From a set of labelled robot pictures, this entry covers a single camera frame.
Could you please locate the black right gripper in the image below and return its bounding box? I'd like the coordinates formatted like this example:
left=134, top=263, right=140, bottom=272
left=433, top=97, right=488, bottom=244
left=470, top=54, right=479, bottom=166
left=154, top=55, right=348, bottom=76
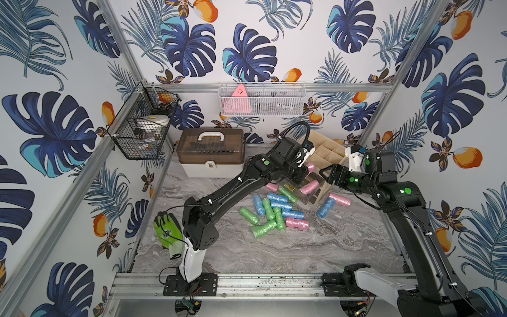
left=320, top=164, right=377, bottom=197

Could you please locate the pink roll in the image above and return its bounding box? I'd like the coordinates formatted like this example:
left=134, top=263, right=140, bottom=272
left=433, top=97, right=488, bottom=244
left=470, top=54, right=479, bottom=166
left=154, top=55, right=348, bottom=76
left=265, top=183, right=279, bottom=194
left=285, top=217, right=309, bottom=231
left=308, top=163, right=316, bottom=174
left=329, top=193, right=351, bottom=207
left=299, top=180, right=320, bottom=195

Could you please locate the clear top drawer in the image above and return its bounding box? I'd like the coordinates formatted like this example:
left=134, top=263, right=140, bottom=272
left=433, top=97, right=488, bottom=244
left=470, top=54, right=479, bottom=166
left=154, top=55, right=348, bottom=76
left=282, top=175, right=323, bottom=205

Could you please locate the beige drawer organizer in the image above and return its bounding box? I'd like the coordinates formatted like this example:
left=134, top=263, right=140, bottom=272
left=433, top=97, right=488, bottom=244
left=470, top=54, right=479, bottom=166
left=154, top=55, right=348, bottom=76
left=301, top=130, right=346, bottom=205

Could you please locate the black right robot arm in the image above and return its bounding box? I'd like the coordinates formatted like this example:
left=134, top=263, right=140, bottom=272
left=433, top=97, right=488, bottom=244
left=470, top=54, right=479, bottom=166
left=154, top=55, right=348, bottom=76
left=319, top=145, right=488, bottom=316

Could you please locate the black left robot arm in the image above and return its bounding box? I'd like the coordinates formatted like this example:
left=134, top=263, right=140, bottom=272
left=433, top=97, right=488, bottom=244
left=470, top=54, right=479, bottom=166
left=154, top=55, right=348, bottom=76
left=166, top=137, right=315, bottom=296

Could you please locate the green roll near drawer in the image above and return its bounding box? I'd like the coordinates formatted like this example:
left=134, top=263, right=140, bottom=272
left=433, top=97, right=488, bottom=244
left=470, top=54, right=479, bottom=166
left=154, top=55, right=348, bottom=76
left=278, top=186, right=299, bottom=204

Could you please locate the blue roll top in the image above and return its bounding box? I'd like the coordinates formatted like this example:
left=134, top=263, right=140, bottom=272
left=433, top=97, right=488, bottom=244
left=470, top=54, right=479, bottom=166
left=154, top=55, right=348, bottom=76
left=267, top=192, right=289, bottom=203

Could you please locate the blue roll middle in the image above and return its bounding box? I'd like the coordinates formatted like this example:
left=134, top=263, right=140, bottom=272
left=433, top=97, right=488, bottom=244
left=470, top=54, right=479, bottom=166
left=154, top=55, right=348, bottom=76
left=271, top=201, right=293, bottom=211

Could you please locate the blue roll left upright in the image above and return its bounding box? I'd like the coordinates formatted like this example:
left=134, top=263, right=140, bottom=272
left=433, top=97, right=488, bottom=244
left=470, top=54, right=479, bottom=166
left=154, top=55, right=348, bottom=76
left=253, top=195, right=265, bottom=215

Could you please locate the green roll right upright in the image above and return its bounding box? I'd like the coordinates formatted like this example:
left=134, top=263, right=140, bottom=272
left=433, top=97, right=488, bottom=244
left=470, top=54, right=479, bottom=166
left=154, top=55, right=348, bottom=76
left=273, top=207, right=286, bottom=231

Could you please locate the green roll upright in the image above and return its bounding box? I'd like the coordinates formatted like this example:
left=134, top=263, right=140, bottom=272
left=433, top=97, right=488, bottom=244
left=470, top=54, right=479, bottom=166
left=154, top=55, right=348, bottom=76
left=262, top=198, right=275, bottom=221
left=273, top=207, right=286, bottom=231

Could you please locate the blue roll lower right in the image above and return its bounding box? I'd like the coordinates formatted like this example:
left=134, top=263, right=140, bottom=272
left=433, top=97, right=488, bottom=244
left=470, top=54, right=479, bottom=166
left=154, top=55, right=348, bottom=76
left=282, top=209, right=304, bottom=219

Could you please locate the green roll centre upright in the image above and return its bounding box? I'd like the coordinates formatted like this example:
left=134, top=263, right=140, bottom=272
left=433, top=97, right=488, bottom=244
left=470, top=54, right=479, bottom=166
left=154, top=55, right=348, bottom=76
left=262, top=198, right=275, bottom=221

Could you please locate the green roll left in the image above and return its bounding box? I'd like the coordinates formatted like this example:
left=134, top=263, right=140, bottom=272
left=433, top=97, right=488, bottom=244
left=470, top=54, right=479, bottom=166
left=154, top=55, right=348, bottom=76
left=239, top=207, right=260, bottom=225

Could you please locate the green roll lower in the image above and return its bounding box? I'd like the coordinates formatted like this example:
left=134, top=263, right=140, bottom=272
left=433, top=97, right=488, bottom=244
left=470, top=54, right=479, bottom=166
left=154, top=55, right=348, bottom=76
left=250, top=220, right=277, bottom=239

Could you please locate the brown lidded storage box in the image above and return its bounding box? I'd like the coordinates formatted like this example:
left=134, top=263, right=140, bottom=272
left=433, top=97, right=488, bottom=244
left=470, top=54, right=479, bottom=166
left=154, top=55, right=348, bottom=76
left=176, top=128, right=245, bottom=178

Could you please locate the pink triangle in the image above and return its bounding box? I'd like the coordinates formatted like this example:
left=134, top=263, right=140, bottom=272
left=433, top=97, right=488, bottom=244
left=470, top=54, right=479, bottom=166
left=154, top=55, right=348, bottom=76
left=222, top=84, right=252, bottom=114

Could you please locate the white tape roll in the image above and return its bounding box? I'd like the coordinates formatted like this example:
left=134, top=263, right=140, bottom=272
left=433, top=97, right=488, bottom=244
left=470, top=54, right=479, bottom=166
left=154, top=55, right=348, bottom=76
left=135, top=115, right=170, bottom=130

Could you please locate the green work glove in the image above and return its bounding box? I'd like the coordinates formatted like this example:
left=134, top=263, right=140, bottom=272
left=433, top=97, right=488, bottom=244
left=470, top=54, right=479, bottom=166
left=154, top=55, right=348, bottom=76
left=154, top=211, right=184, bottom=260

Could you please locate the clear wall tray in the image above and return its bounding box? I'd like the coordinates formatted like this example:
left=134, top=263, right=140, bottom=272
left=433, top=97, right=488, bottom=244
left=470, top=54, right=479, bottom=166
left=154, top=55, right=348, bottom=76
left=218, top=83, right=306, bottom=117

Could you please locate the black wire basket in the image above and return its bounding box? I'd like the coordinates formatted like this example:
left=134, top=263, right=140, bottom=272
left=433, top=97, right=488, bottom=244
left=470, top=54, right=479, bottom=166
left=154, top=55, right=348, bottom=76
left=107, top=82, right=181, bottom=161

